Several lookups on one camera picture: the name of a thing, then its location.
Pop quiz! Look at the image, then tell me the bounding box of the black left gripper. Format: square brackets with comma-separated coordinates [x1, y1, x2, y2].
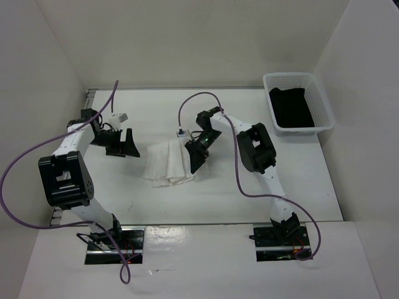
[89, 128, 140, 158]

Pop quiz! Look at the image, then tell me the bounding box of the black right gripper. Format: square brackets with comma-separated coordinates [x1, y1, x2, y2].
[185, 129, 223, 173]

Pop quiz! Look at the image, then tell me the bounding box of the white pleated skirt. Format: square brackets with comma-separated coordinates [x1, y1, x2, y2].
[143, 137, 210, 187]

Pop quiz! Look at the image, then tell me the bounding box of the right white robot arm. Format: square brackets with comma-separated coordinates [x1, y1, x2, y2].
[185, 107, 300, 245]

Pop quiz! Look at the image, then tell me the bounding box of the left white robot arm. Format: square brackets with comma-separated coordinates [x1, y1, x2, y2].
[38, 108, 140, 249]

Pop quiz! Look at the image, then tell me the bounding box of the black folded skirt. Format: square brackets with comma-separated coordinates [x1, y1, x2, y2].
[269, 88, 315, 128]

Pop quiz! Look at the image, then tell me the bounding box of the white plastic basket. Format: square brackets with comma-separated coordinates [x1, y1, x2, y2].
[262, 72, 335, 136]

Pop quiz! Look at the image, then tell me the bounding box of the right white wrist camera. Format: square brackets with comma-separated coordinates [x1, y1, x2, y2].
[176, 129, 190, 138]

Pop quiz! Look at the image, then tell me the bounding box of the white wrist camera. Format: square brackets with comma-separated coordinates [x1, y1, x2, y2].
[108, 113, 128, 130]
[176, 129, 190, 138]

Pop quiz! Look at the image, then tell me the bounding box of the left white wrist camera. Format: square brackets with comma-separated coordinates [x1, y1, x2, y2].
[108, 113, 128, 130]

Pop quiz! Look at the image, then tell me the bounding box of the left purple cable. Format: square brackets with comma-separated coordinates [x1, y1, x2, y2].
[0, 80, 132, 285]

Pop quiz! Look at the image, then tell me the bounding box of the purple cable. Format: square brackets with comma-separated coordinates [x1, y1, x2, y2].
[177, 92, 322, 261]
[0, 80, 132, 285]

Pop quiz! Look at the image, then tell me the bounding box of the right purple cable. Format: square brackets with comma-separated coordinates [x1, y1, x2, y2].
[177, 92, 322, 261]

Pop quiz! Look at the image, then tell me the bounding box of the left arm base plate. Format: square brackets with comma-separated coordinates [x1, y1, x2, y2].
[84, 226, 146, 265]

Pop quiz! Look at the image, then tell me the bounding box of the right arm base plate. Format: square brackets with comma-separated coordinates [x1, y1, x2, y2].
[249, 225, 312, 262]

